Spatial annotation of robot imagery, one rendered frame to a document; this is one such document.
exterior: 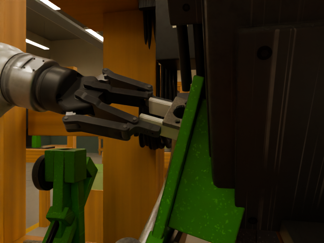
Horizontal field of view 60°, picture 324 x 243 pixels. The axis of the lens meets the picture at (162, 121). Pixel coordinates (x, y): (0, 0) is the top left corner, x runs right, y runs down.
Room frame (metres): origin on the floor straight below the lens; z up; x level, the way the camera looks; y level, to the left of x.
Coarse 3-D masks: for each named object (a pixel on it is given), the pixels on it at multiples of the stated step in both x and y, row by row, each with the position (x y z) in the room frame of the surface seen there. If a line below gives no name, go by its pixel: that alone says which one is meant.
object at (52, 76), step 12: (48, 72) 0.43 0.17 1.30; (60, 72) 0.43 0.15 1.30; (72, 72) 0.44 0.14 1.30; (48, 84) 0.42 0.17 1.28; (60, 84) 0.42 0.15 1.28; (72, 84) 0.45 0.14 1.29; (48, 96) 0.42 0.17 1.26; (60, 96) 0.43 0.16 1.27; (72, 96) 0.43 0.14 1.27; (96, 96) 0.43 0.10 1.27; (48, 108) 0.44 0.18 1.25; (60, 108) 0.43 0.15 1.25; (72, 108) 0.42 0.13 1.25; (84, 108) 0.42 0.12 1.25
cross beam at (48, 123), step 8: (32, 112) 0.86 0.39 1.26; (40, 112) 0.85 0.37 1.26; (48, 112) 0.84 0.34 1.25; (32, 120) 0.86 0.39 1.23; (40, 120) 0.85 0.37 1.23; (48, 120) 0.84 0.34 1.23; (56, 120) 0.84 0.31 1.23; (32, 128) 0.86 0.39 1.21; (40, 128) 0.85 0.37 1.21; (48, 128) 0.84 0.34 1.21; (56, 128) 0.84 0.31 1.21; (64, 128) 0.83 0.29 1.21
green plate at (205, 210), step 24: (192, 96) 0.28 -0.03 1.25; (192, 120) 0.28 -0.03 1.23; (192, 144) 0.29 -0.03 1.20; (192, 168) 0.29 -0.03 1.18; (168, 192) 0.28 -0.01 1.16; (192, 192) 0.29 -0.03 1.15; (216, 192) 0.28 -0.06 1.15; (168, 216) 0.28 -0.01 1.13; (192, 216) 0.29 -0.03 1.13; (216, 216) 0.28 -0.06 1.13; (240, 216) 0.28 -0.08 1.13; (168, 240) 0.35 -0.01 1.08; (216, 240) 0.28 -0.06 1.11
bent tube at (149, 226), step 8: (176, 96) 0.41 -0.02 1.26; (176, 104) 0.40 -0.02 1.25; (184, 104) 0.40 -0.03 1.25; (168, 112) 0.39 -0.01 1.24; (176, 112) 0.41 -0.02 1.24; (168, 120) 0.38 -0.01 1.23; (176, 120) 0.38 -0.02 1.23; (176, 128) 0.38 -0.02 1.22; (168, 168) 0.46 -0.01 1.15; (160, 192) 0.46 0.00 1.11; (160, 200) 0.45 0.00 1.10; (152, 216) 0.43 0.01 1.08; (152, 224) 0.41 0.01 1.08; (144, 232) 0.41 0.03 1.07; (144, 240) 0.40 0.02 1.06
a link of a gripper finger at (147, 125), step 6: (132, 126) 0.40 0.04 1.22; (138, 126) 0.40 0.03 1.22; (144, 126) 0.40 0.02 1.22; (150, 126) 0.40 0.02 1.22; (156, 126) 0.40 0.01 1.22; (126, 132) 0.39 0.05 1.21; (132, 132) 0.40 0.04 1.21; (138, 132) 0.41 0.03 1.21; (144, 132) 0.40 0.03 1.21; (150, 132) 0.40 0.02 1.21; (156, 132) 0.39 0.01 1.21
